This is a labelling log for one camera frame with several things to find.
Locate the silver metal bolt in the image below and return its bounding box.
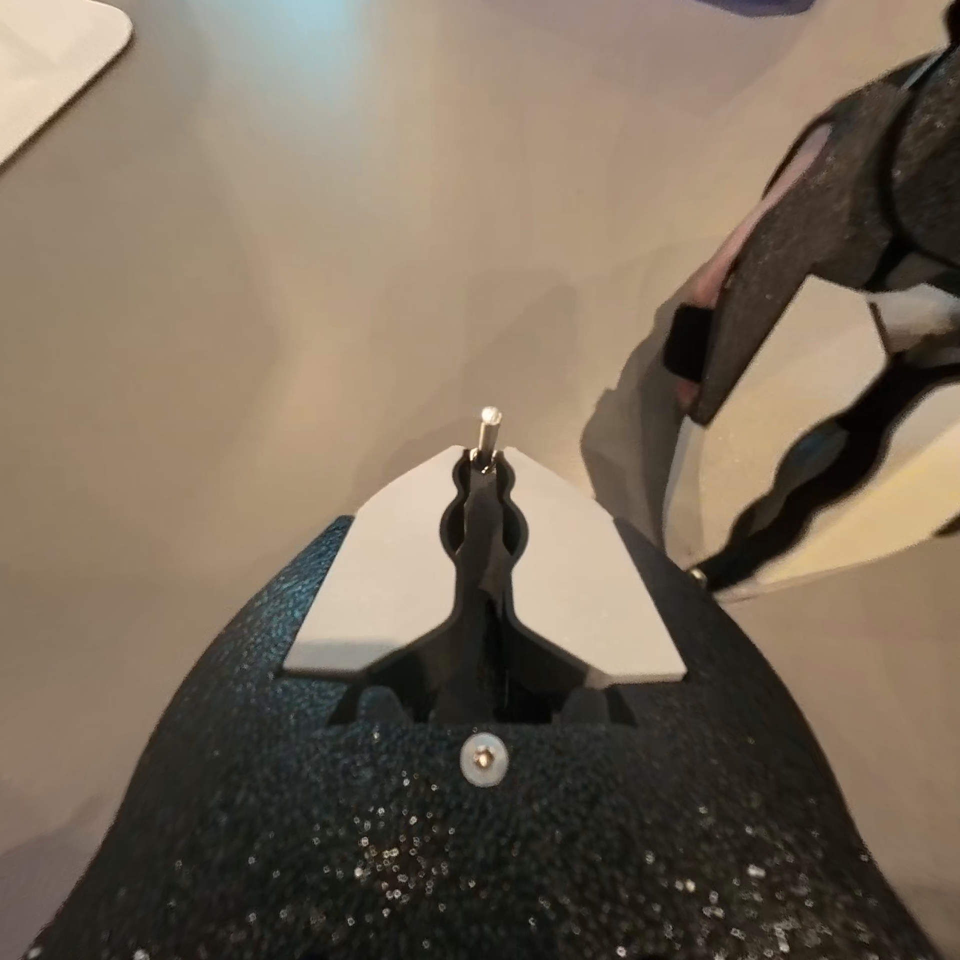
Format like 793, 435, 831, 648
468, 405, 505, 475

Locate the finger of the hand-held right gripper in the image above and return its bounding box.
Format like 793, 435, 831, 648
705, 360, 960, 605
661, 273, 960, 582

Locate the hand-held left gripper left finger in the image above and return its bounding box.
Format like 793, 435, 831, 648
282, 444, 472, 687

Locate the person's right hand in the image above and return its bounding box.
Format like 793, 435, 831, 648
673, 120, 834, 412

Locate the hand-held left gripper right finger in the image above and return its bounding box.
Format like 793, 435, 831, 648
496, 445, 689, 691

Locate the white document stand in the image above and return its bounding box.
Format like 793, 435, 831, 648
0, 0, 136, 174

